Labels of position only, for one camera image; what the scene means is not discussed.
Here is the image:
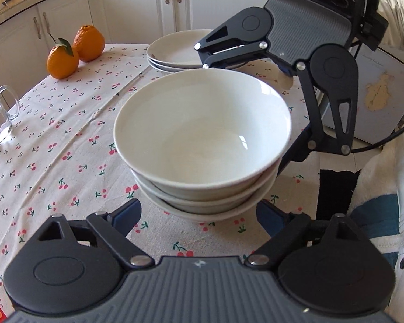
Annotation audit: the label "person's white jacket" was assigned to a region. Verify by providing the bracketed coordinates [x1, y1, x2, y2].
[348, 131, 404, 323]

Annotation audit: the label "bumpy orange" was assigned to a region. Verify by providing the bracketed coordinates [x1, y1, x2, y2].
[73, 25, 106, 63]

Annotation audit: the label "plain white bowl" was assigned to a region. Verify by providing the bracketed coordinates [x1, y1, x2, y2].
[113, 68, 293, 200]

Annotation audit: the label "white appliance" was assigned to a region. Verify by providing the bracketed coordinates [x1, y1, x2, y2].
[318, 44, 404, 145]

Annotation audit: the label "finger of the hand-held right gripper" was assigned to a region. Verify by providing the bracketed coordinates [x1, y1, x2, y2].
[278, 64, 356, 173]
[194, 15, 269, 71]

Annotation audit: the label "cherry print tablecloth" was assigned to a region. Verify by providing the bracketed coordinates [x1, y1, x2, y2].
[0, 43, 324, 310]

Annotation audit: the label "white plate with fruit print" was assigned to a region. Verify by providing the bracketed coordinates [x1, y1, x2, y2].
[150, 63, 223, 75]
[146, 29, 253, 69]
[147, 57, 246, 72]

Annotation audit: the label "orange with green leaf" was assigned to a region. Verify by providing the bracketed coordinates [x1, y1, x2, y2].
[47, 38, 80, 80]

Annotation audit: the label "white kitchen cabinets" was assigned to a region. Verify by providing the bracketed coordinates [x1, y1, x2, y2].
[0, 0, 277, 85]

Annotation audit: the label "white bowl with pink flowers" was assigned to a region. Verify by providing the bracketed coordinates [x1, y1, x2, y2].
[135, 175, 277, 223]
[131, 165, 280, 214]

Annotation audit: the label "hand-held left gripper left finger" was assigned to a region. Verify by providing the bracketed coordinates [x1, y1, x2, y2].
[30, 199, 155, 270]

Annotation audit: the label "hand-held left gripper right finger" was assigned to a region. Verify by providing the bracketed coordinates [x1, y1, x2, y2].
[246, 200, 370, 270]

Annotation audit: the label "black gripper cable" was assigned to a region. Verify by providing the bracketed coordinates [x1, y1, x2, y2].
[350, 121, 404, 152]

